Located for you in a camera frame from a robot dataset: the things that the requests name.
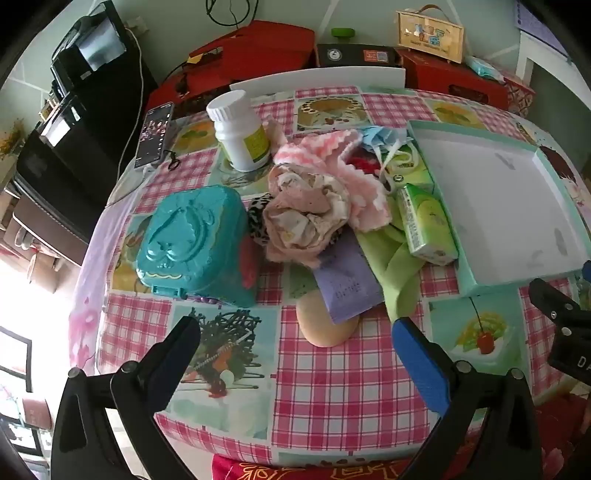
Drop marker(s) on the white wall socket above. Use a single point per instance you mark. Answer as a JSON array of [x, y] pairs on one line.
[[138, 23]]

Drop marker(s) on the light blue wipes pack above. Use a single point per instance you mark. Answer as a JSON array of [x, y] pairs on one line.
[[485, 68]]

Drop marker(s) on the smartphone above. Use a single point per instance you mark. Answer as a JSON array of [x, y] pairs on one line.
[[154, 134]]

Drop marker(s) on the white furniture frame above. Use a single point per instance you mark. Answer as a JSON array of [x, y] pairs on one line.
[[526, 60]]

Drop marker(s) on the beige sponge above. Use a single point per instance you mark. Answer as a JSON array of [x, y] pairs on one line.
[[323, 327]]

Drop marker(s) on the red scrunchie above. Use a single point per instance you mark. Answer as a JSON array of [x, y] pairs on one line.
[[364, 165]]

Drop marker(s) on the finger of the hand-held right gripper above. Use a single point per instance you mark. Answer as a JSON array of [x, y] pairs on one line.
[[558, 309], [587, 271]]

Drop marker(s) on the white box with teal rim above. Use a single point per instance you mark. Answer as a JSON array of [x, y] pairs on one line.
[[498, 207]]

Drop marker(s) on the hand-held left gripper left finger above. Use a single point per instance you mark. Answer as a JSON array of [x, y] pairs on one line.
[[182, 350]]

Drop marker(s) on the green cloth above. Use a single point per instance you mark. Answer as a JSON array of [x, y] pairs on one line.
[[392, 277]]

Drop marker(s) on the beige patterned cloth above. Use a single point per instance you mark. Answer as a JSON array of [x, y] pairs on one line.
[[295, 217]]

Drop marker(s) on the pink white knitted cloth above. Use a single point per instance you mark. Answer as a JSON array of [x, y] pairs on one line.
[[314, 147]]

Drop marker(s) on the red cardboard box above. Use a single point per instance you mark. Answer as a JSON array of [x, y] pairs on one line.
[[438, 74]]

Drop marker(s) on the purple perforated sheet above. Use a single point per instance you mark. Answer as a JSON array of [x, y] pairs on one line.
[[540, 23]]

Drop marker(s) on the green juice carton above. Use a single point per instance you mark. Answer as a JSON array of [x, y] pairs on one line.
[[425, 221]]

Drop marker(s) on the leopard print scrunchie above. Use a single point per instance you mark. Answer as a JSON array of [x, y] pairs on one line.
[[257, 217]]

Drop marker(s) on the purple packet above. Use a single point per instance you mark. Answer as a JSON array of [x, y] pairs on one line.
[[346, 286]]

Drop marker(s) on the green knob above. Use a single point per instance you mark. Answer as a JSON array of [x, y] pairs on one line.
[[342, 33]]

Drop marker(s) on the blue face mask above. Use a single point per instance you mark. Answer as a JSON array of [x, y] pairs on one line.
[[383, 136]]

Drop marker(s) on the yellow tag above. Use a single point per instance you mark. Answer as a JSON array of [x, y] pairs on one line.
[[195, 57]]

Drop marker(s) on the white board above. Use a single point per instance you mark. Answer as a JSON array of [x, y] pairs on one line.
[[323, 78]]

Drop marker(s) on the black glossy furniture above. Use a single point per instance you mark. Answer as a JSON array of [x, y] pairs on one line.
[[106, 92]]

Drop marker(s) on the yellow picture gift bag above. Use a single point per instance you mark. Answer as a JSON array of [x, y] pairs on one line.
[[429, 37]]

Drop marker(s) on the large red bag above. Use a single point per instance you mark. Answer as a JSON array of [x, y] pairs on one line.
[[258, 50]]

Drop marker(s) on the white plastic bottle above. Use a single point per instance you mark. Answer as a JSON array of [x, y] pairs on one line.
[[235, 134]]

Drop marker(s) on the teal plastic toy case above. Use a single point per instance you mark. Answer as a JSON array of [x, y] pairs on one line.
[[184, 235]]

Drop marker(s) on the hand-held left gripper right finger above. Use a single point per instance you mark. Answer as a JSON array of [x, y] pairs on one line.
[[420, 364]]

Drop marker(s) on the black box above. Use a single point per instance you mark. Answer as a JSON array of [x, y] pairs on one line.
[[351, 55]]

